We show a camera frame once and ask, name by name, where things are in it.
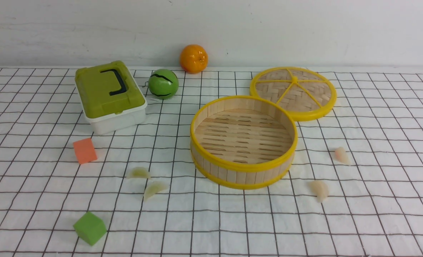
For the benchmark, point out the pale green dumpling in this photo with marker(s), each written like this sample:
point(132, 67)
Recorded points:
point(154, 188)
point(139, 172)

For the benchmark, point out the pale pink dumpling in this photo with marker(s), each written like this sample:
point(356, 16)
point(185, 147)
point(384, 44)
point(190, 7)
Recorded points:
point(342, 156)
point(320, 189)

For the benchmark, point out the bamboo steamer tray yellow rim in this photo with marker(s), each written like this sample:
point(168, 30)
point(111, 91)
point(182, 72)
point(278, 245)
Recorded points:
point(243, 142)

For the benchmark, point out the bamboo steamer lid yellow rim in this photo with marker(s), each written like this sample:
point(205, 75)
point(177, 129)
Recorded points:
point(304, 94)

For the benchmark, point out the green toy watermelon ball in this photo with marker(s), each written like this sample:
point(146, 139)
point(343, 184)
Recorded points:
point(163, 83)

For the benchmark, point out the orange toy fruit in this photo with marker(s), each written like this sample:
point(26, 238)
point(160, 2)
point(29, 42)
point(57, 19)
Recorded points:
point(193, 59)

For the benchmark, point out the green lidded white box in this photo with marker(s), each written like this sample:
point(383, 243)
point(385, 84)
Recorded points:
point(110, 98)

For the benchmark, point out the orange foam cube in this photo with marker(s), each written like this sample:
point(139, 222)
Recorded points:
point(84, 151)

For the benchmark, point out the green foam cube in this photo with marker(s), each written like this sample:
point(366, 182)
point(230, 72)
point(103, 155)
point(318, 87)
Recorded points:
point(90, 228)

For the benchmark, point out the white black-grid tablecloth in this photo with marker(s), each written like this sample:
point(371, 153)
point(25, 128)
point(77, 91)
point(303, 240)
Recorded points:
point(374, 208)

